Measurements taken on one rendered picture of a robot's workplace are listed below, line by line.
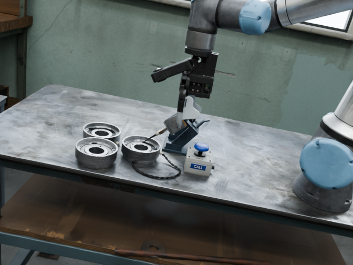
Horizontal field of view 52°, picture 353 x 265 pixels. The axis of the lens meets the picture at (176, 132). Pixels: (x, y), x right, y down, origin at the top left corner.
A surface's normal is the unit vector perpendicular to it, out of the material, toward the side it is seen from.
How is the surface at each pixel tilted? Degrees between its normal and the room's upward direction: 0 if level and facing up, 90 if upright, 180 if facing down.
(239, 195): 0
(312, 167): 97
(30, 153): 0
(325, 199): 72
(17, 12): 90
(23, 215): 0
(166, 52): 90
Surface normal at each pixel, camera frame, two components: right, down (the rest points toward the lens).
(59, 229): 0.18, -0.91
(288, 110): -0.08, 0.37
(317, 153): -0.57, 0.35
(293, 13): -0.43, 0.59
